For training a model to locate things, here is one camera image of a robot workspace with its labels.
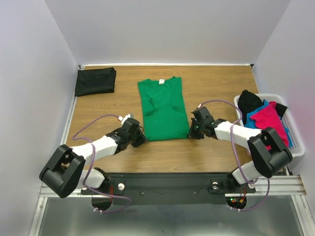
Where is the green t shirt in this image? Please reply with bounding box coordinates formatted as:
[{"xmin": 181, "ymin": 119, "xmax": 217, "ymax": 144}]
[{"xmin": 137, "ymin": 77, "xmax": 189, "ymax": 142}]

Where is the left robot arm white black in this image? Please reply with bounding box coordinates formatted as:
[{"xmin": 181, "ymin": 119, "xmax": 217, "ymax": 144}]
[{"xmin": 39, "ymin": 115, "xmax": 146, "ymax": 198}]

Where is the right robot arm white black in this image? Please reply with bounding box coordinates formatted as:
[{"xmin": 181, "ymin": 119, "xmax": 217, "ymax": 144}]
[{"xmin": 187, "ymin": 105, "xmax": 293, "ymax": 192}]

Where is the blue t shirt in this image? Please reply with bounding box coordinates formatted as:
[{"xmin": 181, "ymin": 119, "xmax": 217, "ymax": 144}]
[{"xmin": 245, "ymin": 99, "xmax": 298, "ymax": 148}]

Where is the black t shirt in basket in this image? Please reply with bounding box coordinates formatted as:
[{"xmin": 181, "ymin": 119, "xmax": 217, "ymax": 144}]
[{"xmin": 237, "ymin": 90, "xmax": 287, "ymax": 118}]

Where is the white knob on plate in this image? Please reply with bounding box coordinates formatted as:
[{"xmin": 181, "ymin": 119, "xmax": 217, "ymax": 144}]
[{"xmin": 118, "ymin": 183, "xmax": 125, "ymax": 191}]

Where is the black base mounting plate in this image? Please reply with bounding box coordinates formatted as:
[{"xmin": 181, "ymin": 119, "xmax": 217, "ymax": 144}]
[{"xmin": 78, "ymin": 172, "xmax": 256, "ymax": 206}]

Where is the folded black t shirt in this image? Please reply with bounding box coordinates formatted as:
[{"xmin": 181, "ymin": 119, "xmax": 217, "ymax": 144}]
[{"xmin": 74, "ymin": 67, "xmax": 116, "ymax": 97}]

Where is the silver knob on plate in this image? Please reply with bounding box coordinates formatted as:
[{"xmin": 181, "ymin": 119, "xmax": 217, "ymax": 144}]
[{"xmin": 212, "ymin": 182, "xmax": 219, "ymax": 190}]

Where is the white plastic laundry basket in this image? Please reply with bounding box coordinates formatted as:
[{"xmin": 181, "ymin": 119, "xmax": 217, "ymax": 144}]
[{"xmin": 233, "ymin": 93, "xmax": 306, "ymax": 158}]

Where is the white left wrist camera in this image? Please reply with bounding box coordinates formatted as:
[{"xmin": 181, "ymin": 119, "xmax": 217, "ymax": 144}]
[{"xmin": 118, "ymin": 114, "xmax": 134, "ymax": 123}]

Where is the aluminium frame rail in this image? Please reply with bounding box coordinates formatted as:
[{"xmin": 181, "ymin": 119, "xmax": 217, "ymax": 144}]
[{"xmin": 28, "ymin": 95, "xmax": 82, "ymax": 236}]

